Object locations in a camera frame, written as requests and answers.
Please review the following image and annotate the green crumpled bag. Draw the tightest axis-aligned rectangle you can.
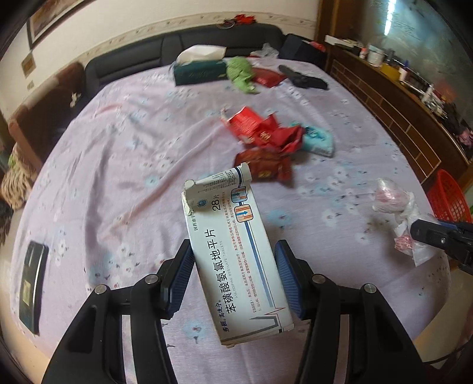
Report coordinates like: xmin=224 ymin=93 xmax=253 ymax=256
xmin=226 ymin=57 xmax=258 ymax=95

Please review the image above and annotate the dark red snack wrapper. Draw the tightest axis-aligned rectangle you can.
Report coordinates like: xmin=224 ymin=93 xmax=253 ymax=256
xmin=234 ymin=148 xmax=292 ymax=182

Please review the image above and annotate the floral lilac tablecloth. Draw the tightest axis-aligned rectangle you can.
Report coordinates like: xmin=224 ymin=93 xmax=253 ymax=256
xmin=9 ymin=57 xmax=452 ymax=384

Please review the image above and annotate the black folded object on table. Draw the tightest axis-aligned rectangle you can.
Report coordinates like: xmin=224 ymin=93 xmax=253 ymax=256
xmin=278 ymin=65 xmax=329 ymax=90

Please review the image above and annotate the black leather sofa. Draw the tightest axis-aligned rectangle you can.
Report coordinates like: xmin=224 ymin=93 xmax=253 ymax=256
xmin=85 ymin=23 xmax=327 ymax=98

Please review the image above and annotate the clear plastic bag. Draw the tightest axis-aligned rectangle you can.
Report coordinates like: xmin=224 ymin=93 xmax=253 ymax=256
xmin=372 ymin=178 xmax=438 ymax=266

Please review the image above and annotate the red packet near tissue box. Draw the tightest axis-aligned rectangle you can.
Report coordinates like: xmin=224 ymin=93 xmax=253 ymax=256
xmin=252 ymin=67 xmax=286 ymax=88

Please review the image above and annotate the teal wet wipes pack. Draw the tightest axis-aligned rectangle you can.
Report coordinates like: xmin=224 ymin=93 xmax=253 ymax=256
xmin=294 ymin=124 xmax=335 ymax=158

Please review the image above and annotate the wooden brick-pattern cabinet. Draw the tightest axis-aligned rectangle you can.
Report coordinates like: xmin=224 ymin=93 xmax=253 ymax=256
xmin=325 ymin=45 xmax=472 ymax=191

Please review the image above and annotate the white plastic bag on sofa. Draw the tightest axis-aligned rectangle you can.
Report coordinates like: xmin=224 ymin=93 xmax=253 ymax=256
xmin=249 ymin=43 xmax=279 ymax=58

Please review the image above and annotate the brown armchair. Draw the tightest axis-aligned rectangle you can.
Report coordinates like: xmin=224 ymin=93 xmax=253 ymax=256
xmin=8 ymin=62 xmax=87 ymax=171

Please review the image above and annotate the red plastic mesh basket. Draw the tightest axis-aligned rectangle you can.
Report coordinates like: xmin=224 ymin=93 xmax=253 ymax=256
xmin=427 ymin=169 xmax=472 ymax=223

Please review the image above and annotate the dark green tissue box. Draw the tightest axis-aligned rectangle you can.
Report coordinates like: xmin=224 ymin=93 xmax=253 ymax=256
xmin=172 ymin=45 xmax=227 ymax=86

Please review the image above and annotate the white medicine box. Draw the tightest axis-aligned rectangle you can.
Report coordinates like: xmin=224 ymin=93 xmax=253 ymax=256
xmin=181 ymin=163 xmax=294 ymax=346

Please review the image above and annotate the black phone on table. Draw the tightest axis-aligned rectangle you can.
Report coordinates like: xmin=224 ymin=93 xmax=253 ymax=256
xmin=18 ymin=241 xmax=49 ymax=335

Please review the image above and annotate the framed wall picture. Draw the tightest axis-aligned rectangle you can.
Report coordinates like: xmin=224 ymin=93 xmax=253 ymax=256
xmin=26 ymin=0 xmax=92 ymax=50

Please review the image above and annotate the torn red cigarette box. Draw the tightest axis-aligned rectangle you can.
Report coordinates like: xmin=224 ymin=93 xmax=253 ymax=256
xmin=221 ymin=106 xmax=272 ymax=146

